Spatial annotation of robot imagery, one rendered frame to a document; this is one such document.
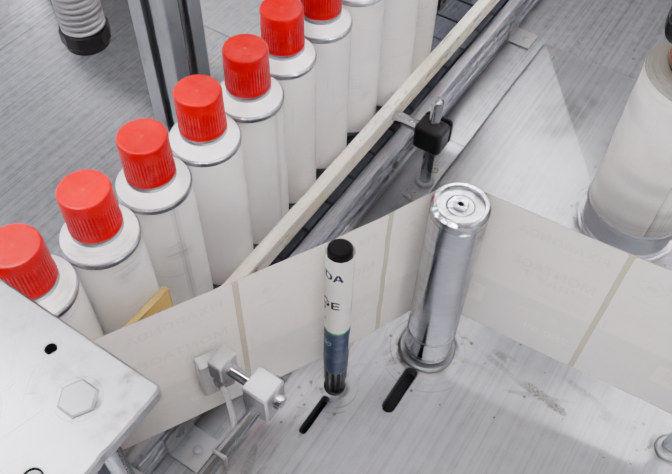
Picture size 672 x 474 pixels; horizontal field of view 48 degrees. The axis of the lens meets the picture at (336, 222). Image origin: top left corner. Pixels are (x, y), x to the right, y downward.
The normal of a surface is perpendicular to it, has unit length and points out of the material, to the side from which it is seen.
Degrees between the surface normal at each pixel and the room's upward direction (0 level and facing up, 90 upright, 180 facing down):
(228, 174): 90
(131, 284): 90
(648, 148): 92
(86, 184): 3
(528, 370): 0
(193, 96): 2
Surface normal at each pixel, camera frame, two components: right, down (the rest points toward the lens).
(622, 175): -0.87, 0.41
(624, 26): 0.02, -0.61
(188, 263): 0.61, 0.63
